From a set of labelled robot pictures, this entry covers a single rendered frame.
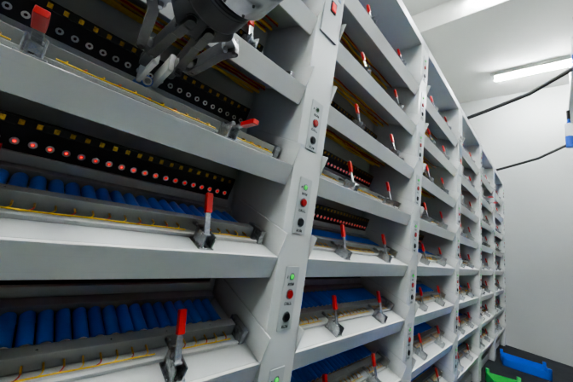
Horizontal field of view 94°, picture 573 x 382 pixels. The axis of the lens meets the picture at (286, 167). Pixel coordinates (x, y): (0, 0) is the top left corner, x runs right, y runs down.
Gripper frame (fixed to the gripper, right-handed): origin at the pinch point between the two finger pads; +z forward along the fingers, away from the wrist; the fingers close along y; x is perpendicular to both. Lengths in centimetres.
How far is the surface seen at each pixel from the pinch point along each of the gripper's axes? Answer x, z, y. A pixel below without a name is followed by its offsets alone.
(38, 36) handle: -6.9, -4.6, -13.2
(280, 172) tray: -11.4, -2.9, 26.4
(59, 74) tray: -9.7, -3.5, -10.6
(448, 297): -44, 4, 169
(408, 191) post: 0, -5, 99
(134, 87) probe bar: -4.9, 0.1, -2.3
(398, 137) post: 24, -4, 99
